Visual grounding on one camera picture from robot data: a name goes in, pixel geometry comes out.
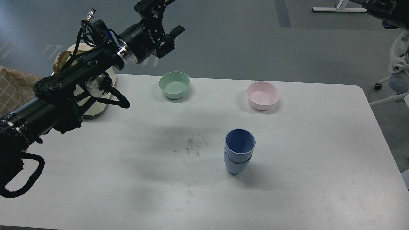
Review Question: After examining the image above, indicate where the blue cup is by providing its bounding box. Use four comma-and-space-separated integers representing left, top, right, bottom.
224, 129, 256, 163
224, 149, 253, 175

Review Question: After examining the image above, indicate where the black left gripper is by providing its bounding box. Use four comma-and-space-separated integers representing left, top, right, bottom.
117, 0, 185, 64

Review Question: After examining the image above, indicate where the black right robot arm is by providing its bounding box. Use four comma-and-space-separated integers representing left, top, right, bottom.
352, 0, 409, 31

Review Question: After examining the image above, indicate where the left toast slice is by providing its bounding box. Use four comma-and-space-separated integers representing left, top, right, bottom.
53, 50, 71, 74

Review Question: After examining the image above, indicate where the right toast slice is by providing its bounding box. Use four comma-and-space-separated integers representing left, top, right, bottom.
66, 55, 83, 67

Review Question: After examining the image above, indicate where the toast slice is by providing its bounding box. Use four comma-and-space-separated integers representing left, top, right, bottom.
53, 50, 71, 74
66, 55, 83, 67

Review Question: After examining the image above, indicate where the pink bowl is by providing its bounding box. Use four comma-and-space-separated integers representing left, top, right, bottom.
246, 81, 280, 111

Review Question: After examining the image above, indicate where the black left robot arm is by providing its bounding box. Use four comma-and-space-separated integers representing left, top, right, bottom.
1, 0, 185, 198

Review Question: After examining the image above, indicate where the green bowl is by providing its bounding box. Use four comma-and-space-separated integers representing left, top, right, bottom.
159, 71, 190, 100

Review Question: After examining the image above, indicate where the beige checkered cloth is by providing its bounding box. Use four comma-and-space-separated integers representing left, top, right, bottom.
0, 66, 44, 116

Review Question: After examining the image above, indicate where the white desk foot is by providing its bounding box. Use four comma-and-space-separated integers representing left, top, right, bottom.
312, 0, 367, 13

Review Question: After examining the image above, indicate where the cream white toaster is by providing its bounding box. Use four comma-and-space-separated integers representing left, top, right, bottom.
67, 43, 117, 119

